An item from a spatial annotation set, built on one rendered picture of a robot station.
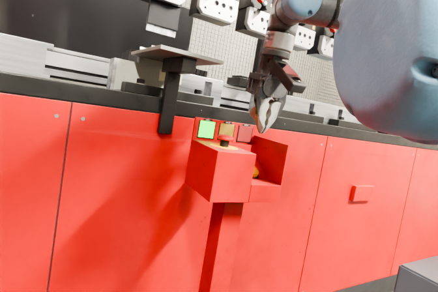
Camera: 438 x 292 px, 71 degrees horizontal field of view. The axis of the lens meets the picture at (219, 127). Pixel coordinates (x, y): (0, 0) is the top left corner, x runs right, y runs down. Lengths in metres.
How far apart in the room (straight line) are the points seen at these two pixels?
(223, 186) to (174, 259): 0.43
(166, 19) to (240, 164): 0.57
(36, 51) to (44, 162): 0.30
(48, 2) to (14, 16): 0.14
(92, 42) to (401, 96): 1.41
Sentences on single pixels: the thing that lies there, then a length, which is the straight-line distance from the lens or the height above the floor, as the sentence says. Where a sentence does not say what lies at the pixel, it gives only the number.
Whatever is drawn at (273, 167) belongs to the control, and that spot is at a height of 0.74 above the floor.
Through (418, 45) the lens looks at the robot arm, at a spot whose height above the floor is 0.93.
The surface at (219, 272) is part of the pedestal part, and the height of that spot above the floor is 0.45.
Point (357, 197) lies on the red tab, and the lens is 1.58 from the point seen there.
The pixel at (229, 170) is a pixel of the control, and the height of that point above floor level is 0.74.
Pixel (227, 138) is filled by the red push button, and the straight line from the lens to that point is 0.75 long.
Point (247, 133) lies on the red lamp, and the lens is 0.90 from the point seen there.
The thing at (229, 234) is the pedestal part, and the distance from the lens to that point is 0.84.
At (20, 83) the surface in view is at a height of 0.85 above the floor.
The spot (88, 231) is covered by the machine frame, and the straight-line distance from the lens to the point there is 0.95.
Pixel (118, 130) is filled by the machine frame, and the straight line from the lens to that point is 0.88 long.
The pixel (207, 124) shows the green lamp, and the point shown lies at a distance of 0.84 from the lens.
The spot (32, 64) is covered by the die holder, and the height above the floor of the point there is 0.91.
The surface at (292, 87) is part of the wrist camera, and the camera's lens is 0.72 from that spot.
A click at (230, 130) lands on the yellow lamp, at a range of 0.87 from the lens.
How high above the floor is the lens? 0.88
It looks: 4 degrees down
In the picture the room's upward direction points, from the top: 9 degrees clockwise
